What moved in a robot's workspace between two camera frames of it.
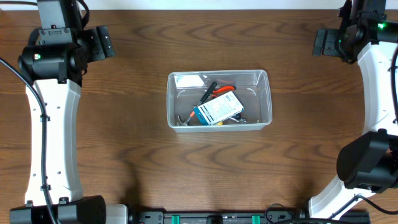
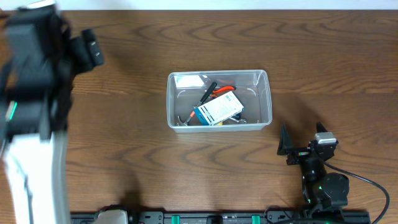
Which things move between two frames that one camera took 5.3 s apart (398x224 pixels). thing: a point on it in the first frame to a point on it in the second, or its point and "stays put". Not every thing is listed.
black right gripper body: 331,46 to 299,156
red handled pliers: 222,89 stays put
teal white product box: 218,109 stays put
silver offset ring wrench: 242,120 stays put
